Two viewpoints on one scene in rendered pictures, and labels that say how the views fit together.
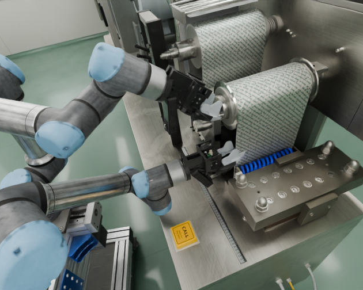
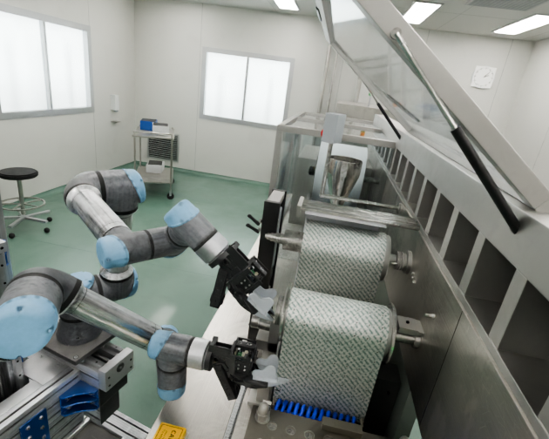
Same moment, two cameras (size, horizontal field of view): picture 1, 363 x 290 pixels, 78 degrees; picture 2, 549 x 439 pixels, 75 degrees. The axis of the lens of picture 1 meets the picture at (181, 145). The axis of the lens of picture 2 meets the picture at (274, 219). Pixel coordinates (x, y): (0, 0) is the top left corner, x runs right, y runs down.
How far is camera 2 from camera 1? 0.43 m
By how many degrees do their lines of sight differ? 29
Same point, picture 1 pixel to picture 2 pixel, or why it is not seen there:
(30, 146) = not seen: hidden behind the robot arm
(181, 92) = (235, 269)
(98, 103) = (159, 242)
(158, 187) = (170, 354)
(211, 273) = not seen: outside the picture
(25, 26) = (225, 150)
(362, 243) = not seen: outside the picture
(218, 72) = (316, 279)
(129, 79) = (188, 235)
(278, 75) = (351, 308)
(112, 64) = (180, 218)
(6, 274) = (0, 318)
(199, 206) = (212, 424)
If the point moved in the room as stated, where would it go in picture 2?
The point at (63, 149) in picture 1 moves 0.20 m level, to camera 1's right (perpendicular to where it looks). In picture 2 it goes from (105, 260) to (181, 287)
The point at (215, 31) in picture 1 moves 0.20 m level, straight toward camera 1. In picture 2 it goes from (324, 237) to (287, 259)
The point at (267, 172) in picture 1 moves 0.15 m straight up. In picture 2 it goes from (302, 426) to (313, 378)
